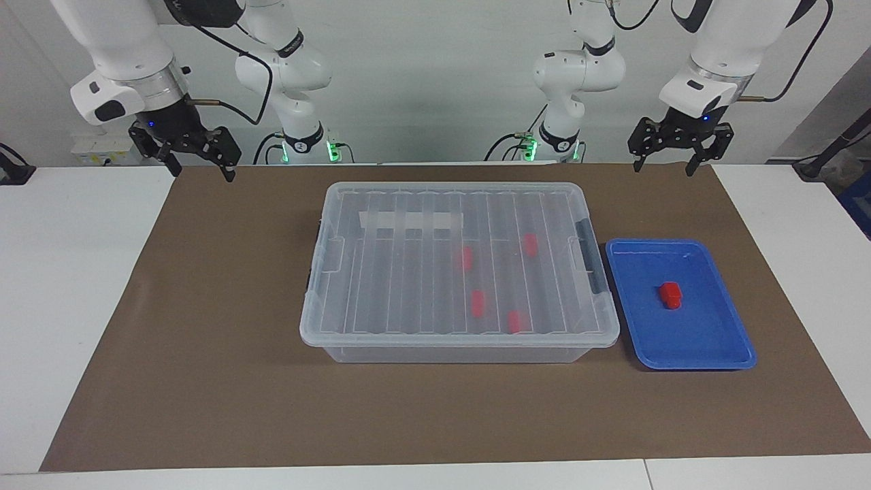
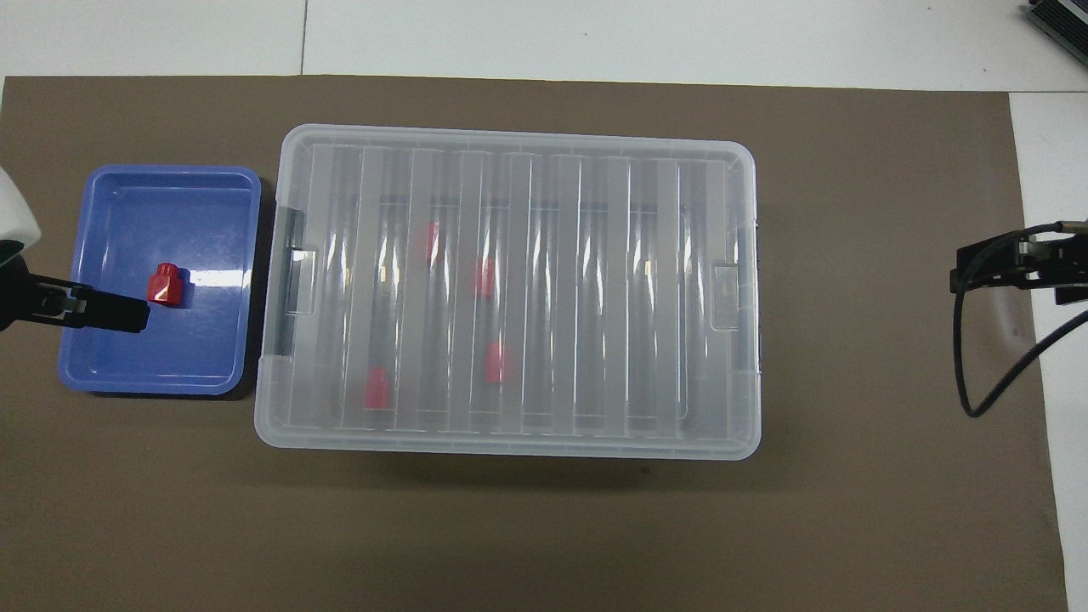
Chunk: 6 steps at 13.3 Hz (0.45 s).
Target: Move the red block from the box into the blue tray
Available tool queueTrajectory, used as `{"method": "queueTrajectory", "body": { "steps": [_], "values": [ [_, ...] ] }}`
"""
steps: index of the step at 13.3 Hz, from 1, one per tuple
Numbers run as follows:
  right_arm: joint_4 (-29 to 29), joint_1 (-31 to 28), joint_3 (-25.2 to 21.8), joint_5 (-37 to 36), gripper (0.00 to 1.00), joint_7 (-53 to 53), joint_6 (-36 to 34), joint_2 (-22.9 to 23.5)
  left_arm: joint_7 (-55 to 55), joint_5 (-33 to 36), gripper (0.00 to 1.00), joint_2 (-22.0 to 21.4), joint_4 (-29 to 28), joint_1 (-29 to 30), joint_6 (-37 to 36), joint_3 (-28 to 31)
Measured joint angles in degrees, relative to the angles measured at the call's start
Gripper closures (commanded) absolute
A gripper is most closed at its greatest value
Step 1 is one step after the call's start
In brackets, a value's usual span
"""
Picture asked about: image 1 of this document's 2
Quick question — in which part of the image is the clear ribbed plastic lid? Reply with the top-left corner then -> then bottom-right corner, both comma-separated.
299,181 -> 621,349

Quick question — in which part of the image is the dark grey box latch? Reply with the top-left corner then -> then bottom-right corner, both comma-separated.
576,219 -> 611,295

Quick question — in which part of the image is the blue plastic tray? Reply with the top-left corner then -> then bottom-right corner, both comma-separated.
605,238 -> 758,371

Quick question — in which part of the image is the clear plastic storage box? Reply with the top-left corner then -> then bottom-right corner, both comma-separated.
301,182 -> 619,365

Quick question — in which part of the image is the white power strip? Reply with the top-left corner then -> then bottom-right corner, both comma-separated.
71,135 -> 138,166

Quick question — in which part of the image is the black clamp object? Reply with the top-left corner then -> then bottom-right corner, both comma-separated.
0,142 -> 36,186

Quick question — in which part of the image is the blue crate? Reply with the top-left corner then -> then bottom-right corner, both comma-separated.
837,170 -> 871,240

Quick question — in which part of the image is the brown paper table mat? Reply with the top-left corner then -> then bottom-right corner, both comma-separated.
39,163 -> 871,472

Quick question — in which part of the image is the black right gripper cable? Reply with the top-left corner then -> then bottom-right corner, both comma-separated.
184,24 -> 274,127

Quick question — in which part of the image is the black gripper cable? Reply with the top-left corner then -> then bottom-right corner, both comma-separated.
738,0 -> 834,104
184,24 -> 274,127

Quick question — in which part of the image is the black right arm base cable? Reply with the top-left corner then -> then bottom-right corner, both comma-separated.
253,131 -> 285,165

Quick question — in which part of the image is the black arm base cable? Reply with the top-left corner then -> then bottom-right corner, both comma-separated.
253,131 -> 285,165
484,102 -> 548,163

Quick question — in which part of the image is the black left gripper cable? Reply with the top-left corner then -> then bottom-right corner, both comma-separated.
738,0 -> 834,104

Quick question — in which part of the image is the black stand with cable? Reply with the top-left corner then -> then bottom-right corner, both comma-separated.
793,112 -> 871,182

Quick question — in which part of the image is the black left arm base cable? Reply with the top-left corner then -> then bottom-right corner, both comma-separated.
484,102 -> 548,163

